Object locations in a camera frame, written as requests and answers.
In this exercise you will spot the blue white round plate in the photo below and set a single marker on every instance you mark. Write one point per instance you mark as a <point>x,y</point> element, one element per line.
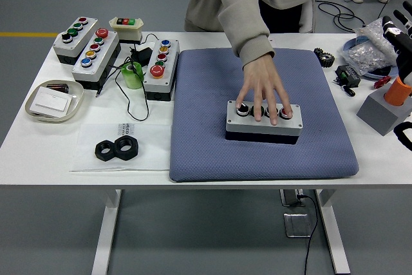
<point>349,44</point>

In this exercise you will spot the white table leg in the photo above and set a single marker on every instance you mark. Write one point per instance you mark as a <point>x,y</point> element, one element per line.
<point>334,239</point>
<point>104,239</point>

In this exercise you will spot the metal floor outlet box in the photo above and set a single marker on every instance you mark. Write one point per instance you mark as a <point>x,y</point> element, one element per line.
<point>297,225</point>

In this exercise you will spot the clear plastic bag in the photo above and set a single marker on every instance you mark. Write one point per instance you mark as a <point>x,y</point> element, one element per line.
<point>151,149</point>

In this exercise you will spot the short grey five-button box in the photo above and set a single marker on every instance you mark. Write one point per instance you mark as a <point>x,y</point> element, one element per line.
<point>157,83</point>

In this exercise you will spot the grey four-button control box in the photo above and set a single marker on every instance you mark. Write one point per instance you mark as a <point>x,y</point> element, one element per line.
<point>244,127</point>

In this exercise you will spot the small black plug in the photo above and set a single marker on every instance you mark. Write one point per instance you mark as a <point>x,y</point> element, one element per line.
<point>349,91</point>

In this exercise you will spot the long grey five-button box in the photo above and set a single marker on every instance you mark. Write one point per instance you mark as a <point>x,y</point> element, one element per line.
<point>96,62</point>

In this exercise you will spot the black terminal block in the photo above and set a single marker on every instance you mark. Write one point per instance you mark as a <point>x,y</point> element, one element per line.
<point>349,77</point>

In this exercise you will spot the black power adapter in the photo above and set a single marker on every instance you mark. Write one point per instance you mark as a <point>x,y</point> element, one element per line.
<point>143,54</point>

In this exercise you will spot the dark red small case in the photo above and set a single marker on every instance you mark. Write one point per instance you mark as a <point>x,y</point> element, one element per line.
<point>58,87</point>

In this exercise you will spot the person's forearm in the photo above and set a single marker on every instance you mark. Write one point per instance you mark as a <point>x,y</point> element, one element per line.
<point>248,30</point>

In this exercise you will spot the black metal gear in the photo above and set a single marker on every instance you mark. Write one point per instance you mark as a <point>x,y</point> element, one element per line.
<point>326,59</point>

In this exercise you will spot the small red clip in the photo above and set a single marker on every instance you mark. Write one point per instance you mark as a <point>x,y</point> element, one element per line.
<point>383,81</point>

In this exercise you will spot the bubble wrap bag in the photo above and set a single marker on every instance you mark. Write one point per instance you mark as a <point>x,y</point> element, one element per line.
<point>370,49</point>

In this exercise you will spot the white wall switch plate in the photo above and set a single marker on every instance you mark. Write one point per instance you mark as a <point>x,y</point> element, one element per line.
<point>50,102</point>

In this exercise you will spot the cream three-button switch box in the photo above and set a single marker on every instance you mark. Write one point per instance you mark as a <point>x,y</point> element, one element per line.
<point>127,32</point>

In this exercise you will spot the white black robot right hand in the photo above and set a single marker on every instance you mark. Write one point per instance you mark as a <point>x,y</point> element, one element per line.
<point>402,40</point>

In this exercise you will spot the green tape roll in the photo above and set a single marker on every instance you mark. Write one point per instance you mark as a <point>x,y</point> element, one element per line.
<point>132,77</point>

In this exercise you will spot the black hex nut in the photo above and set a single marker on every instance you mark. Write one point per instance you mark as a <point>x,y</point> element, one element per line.
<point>104,154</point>
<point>127,152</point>

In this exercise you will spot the grey block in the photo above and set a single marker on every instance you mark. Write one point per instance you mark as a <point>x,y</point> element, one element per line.
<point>376,114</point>

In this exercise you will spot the beige oval tray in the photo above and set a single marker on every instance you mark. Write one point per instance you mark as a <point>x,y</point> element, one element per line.
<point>74,101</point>

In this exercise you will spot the person's hand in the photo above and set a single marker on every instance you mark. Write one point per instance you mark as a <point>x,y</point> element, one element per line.
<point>262,78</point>

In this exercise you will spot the blue-grey woven mat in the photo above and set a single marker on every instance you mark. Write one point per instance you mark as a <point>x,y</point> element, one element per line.
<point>206,94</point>

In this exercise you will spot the grey under-table control box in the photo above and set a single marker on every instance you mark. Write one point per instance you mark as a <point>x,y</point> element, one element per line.
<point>289,197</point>

